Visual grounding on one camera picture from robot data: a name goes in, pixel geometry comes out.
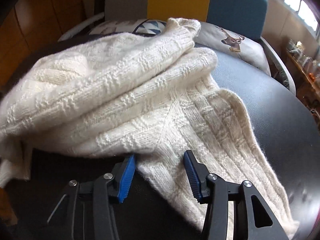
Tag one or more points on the geometric pattern pillow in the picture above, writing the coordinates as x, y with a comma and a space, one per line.
143, 26

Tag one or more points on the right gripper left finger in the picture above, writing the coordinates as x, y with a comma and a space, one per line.
85, 210

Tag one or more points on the wooden side table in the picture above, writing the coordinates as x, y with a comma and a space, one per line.
305, 74

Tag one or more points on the tricolour sofa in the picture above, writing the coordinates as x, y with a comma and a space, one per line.
244, 17

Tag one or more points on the deer print pillow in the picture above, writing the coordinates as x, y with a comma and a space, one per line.
233, 44

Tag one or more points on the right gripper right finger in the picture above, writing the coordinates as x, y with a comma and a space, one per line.
253, 218

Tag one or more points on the cream knitted sweater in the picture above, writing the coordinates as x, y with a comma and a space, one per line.
154, 96

